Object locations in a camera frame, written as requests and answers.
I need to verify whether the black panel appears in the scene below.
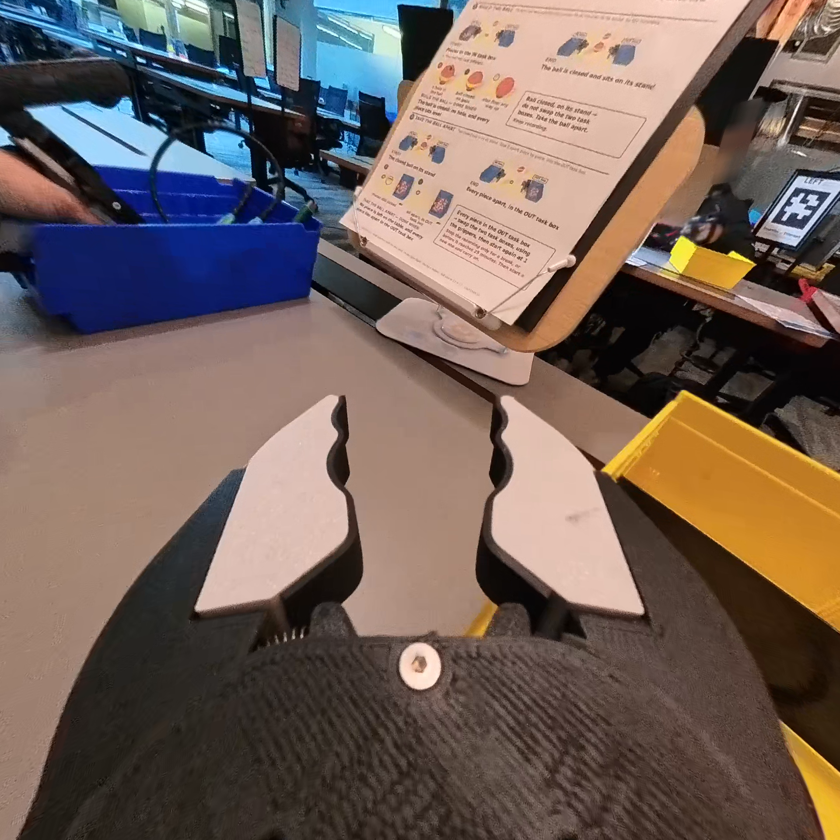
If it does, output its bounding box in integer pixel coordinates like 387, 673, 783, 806
696, 38, 780, 155
398, 4, 455, 83

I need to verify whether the printed instruction sheet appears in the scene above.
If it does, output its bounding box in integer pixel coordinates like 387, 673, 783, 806
340, 0, 756, 327

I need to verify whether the yellow storage bin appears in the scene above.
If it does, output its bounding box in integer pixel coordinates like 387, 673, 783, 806
465, 390, 840, 840

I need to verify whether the long brown desk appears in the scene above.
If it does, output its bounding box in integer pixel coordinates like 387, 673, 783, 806
134, 62, 362, 142

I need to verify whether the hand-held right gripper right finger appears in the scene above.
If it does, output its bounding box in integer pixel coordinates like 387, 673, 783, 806
476, 394, 646, 639

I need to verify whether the black white printed tag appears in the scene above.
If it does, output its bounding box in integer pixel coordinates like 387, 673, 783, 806
751, 169, 840, 253

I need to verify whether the grey desk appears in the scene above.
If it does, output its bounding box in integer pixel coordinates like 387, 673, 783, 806
0, 269, 503, 840
26, 101, 651, 463

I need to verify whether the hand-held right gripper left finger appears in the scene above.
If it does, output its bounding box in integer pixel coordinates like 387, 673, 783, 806
195, 394, 364, 634

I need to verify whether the blue storage bin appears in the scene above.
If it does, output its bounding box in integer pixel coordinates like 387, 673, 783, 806
26, 164, 322, 334

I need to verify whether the black office chair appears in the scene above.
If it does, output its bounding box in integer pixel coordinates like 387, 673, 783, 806
356, 92, 395, 158

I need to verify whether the white paper sheet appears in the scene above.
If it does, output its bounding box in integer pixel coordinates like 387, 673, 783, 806
734, 292, 824, 332

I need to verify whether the metal wire page holder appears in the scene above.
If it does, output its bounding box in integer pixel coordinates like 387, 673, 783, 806
489, 255, 578, 317

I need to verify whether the person's left hand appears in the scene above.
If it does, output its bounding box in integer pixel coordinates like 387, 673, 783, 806
0, 150, 101, 225

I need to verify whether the wooden stand board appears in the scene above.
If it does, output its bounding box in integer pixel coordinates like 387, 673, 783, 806
346, 0, 778, 353

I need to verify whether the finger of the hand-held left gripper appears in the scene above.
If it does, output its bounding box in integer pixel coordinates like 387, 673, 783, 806
0, 110, 143, 226

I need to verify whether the brown wooden table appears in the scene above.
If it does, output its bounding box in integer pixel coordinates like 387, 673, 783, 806
620, 246, 840, 349

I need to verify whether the instruction board on stand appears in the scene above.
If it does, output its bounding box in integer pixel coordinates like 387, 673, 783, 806
235, 0, 267, 80
273, 16, 302, 91

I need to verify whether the small yellow bin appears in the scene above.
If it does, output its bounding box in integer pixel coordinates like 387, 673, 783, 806
668, 236, 757, 290

